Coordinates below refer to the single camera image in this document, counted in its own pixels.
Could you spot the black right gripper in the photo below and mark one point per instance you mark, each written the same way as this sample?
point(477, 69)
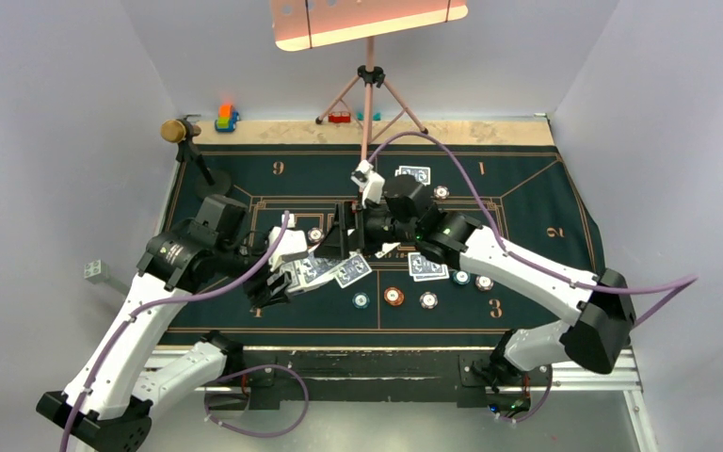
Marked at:
point(338, 241)

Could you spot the blue playing card deck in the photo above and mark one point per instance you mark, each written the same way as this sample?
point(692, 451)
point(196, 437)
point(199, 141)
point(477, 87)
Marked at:
point(309, 273)

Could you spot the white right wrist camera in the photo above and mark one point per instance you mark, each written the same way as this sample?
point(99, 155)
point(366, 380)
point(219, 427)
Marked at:
point(369, 182)

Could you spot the green chips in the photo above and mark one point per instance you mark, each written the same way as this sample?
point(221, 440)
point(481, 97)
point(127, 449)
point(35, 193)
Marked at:
point(461, 277)

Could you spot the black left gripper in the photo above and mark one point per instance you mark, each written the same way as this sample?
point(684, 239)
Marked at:
point(261, 293)

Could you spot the aluminium frame rail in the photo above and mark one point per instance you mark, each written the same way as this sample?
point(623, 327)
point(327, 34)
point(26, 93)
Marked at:
point(173, 372)

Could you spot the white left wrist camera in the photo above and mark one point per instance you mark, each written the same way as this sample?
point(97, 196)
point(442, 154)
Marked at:
point(286, 243)

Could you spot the dark green poker mat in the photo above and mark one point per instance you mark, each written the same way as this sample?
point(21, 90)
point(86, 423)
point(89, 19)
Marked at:
point(527, 189)

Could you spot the red yellow poker chip stack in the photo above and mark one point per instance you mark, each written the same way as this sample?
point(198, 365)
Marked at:
point(393, 296)

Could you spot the grey toy brick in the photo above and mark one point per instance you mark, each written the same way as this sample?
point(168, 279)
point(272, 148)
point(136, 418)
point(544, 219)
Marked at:
point(97, 272)

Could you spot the face up clubs card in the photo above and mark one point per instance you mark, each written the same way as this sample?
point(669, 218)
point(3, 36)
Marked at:
point(386, 248)

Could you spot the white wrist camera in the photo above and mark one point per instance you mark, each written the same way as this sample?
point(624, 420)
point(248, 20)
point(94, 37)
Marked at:
point(286, 243)
point(369, 182)

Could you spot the pink tripod music stand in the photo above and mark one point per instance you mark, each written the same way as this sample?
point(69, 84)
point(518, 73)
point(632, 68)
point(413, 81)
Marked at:
point(307, 25)

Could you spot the blue card dropped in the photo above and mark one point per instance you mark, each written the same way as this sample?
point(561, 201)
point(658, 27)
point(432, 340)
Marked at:
point(352, 270)

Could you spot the blue backed playing card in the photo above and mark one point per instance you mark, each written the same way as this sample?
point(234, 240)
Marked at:
point(421, 268)

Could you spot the red toy block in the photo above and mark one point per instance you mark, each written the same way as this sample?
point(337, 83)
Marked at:
point(340, 117)

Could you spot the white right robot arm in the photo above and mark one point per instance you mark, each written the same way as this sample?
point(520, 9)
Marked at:
point(594, 315)

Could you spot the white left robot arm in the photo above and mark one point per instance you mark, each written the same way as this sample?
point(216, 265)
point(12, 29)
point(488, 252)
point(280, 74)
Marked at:
point(112, 403)

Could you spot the teal toy block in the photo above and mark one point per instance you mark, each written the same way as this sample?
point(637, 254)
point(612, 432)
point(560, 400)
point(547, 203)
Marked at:
point(375, 117)

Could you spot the green poker chip stack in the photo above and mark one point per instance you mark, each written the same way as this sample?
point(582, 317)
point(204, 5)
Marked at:
point(361, 301)

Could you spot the colourful toy block car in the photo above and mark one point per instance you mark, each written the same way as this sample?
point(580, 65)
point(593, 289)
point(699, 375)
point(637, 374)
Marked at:
point(227, 118)

